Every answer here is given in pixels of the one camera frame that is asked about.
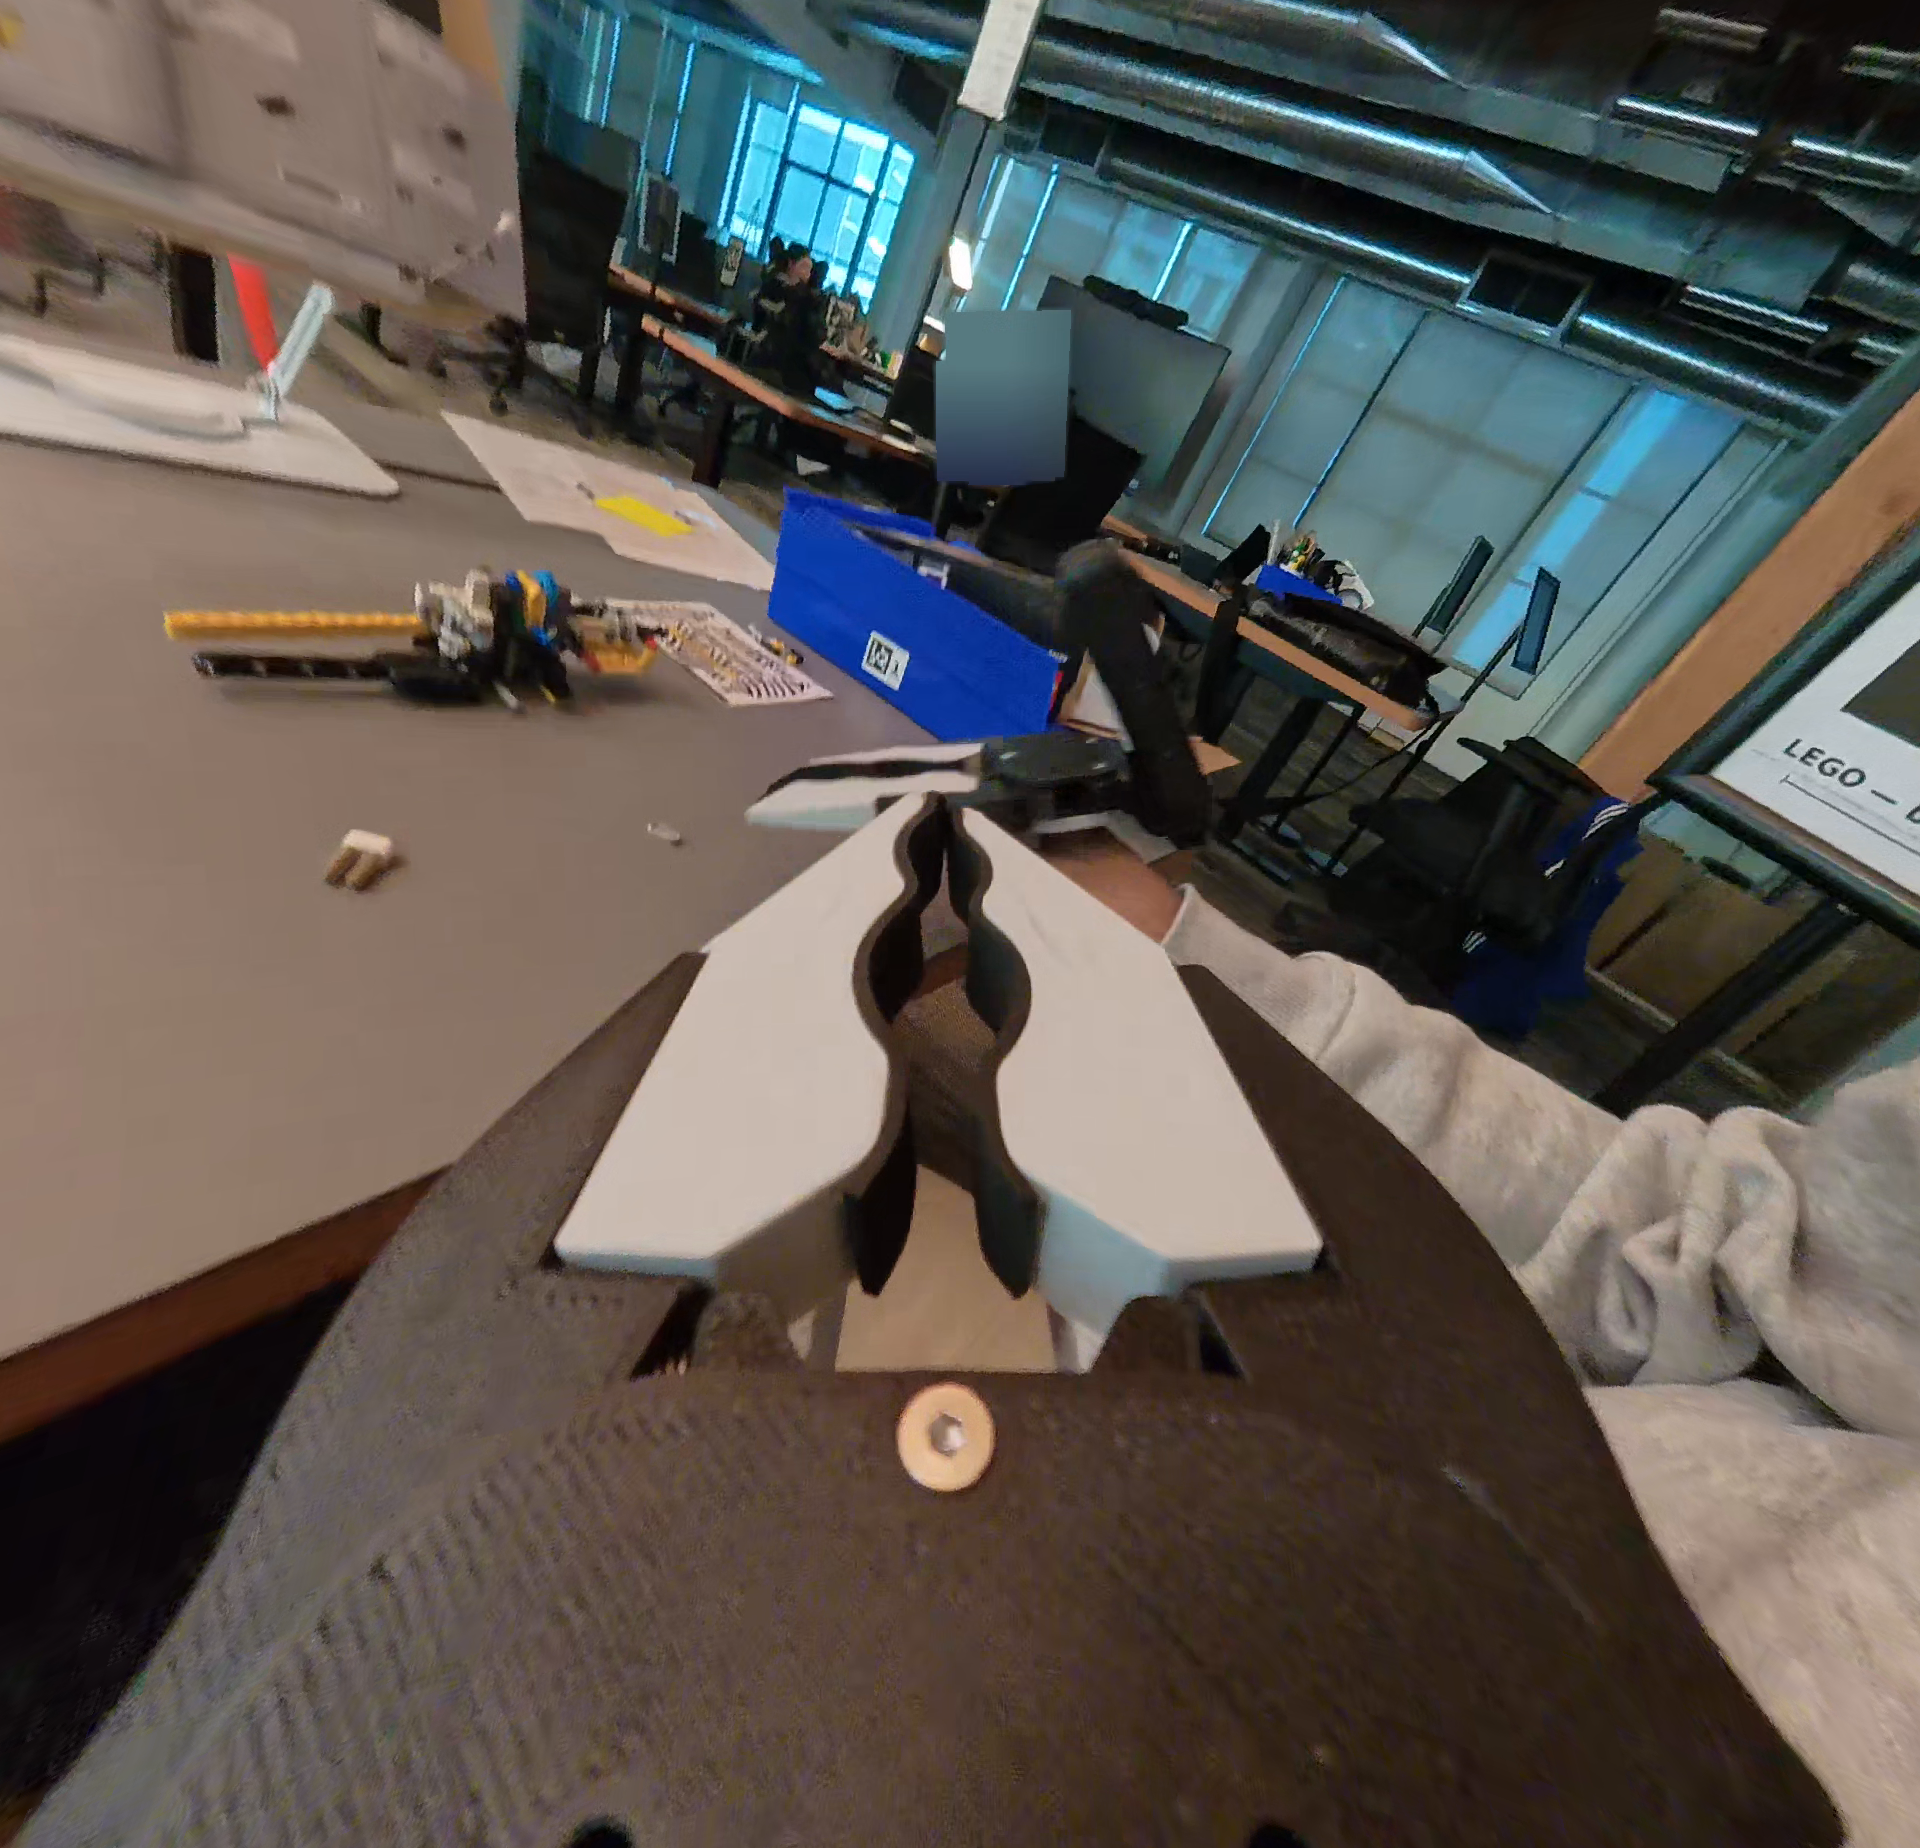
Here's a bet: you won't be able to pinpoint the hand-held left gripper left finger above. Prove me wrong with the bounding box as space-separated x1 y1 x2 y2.
555 788 962 1356

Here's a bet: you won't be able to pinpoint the long wooden desk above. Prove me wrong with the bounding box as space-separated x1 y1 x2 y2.
604 263 944 488

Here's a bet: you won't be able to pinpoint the person's right forearm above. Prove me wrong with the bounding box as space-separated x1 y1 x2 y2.
1162 886 1683 1280

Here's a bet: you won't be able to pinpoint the white paper sheets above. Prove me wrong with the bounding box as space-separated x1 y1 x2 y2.
441 410 777 591

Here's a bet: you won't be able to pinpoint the black office chair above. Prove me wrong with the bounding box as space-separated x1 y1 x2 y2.
1347 735 1654 1000

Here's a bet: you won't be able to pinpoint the partly built lego model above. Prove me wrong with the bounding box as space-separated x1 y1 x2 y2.
162 566 665 714

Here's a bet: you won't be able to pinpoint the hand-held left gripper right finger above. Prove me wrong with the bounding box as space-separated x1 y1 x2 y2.
951 803 1334 1373

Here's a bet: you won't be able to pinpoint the person's right hand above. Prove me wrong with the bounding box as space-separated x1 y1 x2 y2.
1041 825 1189 955

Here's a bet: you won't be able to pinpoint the white ceiling light panel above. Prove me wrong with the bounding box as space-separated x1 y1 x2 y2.
959 0 1054 122

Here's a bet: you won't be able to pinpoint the blue plastic bin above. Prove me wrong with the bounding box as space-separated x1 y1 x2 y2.
766 487 1069 741

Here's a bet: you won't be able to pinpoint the striped sticker sheet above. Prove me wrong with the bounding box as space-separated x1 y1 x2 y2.
600 599 835 708

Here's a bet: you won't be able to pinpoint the wooden post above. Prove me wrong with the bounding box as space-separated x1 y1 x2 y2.
1579 390 1920 803

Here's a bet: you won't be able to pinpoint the wooden office desk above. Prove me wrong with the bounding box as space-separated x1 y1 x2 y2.
1101 512 1444 829

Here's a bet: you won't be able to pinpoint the large grey screen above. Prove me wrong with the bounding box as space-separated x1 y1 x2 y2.
1035 275 1235 488

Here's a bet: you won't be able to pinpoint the open instruction booklet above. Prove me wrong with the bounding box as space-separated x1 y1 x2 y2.
0 0 529 323

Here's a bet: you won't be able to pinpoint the black bag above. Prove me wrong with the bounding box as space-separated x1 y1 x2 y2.
1274 601 1454 698

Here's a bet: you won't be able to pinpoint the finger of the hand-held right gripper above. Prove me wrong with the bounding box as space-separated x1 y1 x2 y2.
745 765 940 836
801 741 991 788

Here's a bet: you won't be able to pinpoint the white booklet stand base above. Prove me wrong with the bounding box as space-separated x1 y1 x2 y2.
0 330 402 501

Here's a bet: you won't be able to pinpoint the framed task sign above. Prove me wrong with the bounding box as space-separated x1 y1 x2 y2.
1650 527 1920 911

